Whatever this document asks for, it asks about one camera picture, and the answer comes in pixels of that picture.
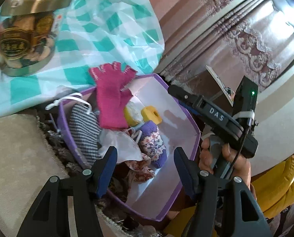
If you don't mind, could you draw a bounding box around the yellow foam roll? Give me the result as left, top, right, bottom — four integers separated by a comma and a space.
141, 106, 163, 125

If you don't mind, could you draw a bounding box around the white face mask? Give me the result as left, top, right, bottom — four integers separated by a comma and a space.
98, 129, 143, 164

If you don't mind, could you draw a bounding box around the purple storage box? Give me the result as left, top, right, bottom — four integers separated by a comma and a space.
53, 74, 200, 221

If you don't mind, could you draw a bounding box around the purple patterned sock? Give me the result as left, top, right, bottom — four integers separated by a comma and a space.
139, 121, 167, 168

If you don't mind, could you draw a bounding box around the beige sofa cushion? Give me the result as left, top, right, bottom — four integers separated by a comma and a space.
0, 114, 68, 236

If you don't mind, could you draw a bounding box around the striped black white sock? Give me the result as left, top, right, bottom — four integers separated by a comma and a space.
68, 103, 102, 165

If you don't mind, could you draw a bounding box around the yellow cushion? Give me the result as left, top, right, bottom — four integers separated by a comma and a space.
164, 154, 294, 237

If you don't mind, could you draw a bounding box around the teal white checkered tablecloth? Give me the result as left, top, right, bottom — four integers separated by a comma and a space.
0, 0, 165, 117

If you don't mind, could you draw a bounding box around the glass jar gold lid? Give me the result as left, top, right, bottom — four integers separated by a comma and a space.
0, 0, 72, 76

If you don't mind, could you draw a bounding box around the person's right hand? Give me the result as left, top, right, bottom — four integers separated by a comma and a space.
198, 137, 252, 191

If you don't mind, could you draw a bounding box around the magenta knit glove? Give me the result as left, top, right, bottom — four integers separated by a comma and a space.
89, 62, 137, 130

